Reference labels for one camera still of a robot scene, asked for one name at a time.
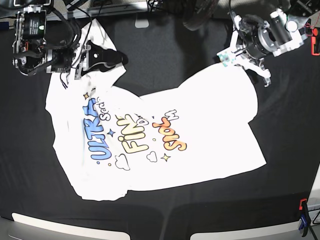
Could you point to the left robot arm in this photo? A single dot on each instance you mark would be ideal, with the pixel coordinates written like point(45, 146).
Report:
point(254, 38)

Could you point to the white printed t-shirt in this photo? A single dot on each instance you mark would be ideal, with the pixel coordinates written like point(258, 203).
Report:
point(110, 141)

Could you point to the red clamp top right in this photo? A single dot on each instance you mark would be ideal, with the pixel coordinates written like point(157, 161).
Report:
point(315, 41)

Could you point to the black tablecloth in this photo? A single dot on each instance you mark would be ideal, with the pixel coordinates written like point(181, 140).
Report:
point(161, 56)

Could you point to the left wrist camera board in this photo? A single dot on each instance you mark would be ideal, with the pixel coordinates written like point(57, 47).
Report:
point(227, 57)

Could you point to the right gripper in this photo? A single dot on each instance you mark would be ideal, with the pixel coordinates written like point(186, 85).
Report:
point(93, 58)

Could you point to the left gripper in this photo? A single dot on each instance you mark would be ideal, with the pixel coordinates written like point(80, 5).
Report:
point(244, 52)

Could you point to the red blue clamp bottom right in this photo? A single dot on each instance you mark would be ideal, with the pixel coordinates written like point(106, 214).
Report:
point(304, 217)

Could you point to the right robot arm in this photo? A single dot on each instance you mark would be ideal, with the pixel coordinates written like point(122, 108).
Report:
point(32, 53)

